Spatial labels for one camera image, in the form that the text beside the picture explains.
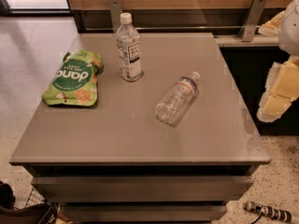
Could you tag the grey drawer cabinet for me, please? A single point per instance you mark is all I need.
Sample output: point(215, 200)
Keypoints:
point(118, 153)

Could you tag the lower grey drawer front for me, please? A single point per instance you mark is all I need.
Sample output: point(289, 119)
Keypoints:
point(144, 213)

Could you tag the green snack bag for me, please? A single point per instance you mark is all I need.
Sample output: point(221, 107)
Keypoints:
point(75, 83)

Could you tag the black wire basket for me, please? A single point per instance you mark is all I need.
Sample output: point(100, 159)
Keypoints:
point(41, 213)

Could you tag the clear water bottle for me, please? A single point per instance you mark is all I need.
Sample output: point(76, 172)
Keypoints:
point(176, 100)

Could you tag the right metal wall bracket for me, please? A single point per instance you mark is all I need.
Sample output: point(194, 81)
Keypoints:
point(248, 29)

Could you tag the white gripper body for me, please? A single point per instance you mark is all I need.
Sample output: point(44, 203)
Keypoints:
point(290, 28)

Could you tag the black white striped power strip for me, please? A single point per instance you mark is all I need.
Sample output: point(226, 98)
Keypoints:
point(271, 212)

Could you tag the metal wall bracket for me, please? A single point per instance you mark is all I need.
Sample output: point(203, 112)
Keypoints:
point(115, 7)
point(248, 29)

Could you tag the upright labelled water bottle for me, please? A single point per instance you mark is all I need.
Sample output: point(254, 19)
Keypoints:
point(127, 38)

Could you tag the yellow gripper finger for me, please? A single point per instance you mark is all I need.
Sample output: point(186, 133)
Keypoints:
point(281, 90)
point(271, 27)

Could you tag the left metal wall bracket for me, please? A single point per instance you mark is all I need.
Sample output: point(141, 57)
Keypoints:
point(115, 7)

